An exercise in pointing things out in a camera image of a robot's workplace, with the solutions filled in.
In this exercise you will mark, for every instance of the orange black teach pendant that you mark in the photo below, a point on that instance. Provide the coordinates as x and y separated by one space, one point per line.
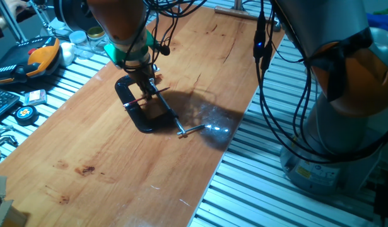
39 60

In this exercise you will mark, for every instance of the small card box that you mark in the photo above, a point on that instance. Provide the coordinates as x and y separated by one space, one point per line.
35 97

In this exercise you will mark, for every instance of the blue plastic bag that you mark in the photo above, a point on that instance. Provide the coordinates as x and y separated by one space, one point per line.
383 20

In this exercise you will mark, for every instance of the black C-clamp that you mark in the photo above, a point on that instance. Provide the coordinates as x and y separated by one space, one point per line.
133 112

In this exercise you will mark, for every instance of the silver metal fitting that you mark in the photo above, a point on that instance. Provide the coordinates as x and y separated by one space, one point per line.
1 130

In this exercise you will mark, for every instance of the plastic jar white lid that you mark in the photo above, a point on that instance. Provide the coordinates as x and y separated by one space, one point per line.
80 42

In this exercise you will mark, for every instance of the person's hand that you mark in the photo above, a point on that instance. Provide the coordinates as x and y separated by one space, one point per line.
12 6

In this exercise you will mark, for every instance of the glass jar gold lid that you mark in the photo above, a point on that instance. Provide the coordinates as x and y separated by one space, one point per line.
96 38

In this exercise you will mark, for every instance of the black filament spool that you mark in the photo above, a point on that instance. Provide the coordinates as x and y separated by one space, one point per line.
70 15

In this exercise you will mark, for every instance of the glossy wooden board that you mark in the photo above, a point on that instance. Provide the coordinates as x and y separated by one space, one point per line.
86 151

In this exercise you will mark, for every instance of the silver elbow pipe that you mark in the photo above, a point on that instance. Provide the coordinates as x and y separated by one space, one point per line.
4 140

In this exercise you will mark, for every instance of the wooden foot bar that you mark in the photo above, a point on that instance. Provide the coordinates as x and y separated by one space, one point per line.
241 14

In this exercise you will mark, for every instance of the black keyboard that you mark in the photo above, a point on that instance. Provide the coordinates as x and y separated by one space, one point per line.
2 102

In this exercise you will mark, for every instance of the grey upright pole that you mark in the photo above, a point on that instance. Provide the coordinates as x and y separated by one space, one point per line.
238 3

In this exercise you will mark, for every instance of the cardboard block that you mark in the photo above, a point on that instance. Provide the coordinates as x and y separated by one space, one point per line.
7 216

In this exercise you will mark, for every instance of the round black tape measure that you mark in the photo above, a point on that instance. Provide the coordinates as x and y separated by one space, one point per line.
26 115

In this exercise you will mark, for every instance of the green gripper mounting adapter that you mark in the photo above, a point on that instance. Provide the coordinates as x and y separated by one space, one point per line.
118 55

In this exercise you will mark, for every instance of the grey metal bar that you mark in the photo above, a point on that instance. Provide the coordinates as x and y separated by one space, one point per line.
10 22

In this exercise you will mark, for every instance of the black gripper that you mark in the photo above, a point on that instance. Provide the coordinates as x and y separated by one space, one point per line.
143 72

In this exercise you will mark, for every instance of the white plastic bottle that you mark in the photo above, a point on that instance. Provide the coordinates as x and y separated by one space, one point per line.
67 53

